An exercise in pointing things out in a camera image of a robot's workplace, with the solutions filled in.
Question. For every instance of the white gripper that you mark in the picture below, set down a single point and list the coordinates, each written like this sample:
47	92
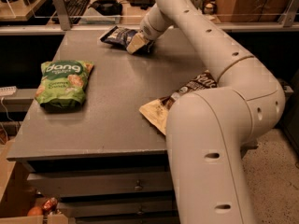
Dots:
147	27

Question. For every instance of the blue chip bag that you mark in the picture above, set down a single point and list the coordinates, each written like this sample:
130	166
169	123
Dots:
121	36

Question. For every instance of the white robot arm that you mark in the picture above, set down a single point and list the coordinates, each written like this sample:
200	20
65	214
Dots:
206	129

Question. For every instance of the brown sea salt chip bag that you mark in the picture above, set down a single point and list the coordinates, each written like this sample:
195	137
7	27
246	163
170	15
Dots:
156	111

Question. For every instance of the green rice chip bag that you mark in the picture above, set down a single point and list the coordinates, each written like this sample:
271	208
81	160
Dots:
63	83

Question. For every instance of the black headphones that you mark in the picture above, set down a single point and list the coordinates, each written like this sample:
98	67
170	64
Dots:
107	7

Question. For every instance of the black keyboard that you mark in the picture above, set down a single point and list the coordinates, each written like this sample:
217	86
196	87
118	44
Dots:
75	9

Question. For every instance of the small jar with face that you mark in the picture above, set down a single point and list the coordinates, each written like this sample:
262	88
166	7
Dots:
209	9

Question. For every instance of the grey drawer cabinet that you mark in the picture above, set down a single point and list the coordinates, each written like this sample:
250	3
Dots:
98	151

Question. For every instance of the white power strip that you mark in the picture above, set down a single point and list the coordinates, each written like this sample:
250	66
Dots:
7	91

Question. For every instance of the top drawer knob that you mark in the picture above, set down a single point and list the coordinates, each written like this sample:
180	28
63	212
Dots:
138	186

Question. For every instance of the drawer knob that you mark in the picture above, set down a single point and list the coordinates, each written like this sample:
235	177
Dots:
138	186
140	211

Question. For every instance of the middle drawer knob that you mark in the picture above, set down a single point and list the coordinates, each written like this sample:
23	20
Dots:
140	211

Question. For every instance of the red snack wrapper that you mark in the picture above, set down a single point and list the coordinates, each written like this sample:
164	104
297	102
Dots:
50	204

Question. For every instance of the orange fruit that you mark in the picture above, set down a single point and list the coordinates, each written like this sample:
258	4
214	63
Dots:
35	211

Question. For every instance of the left metal bracket post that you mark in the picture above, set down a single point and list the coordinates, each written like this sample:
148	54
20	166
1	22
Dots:
62	14

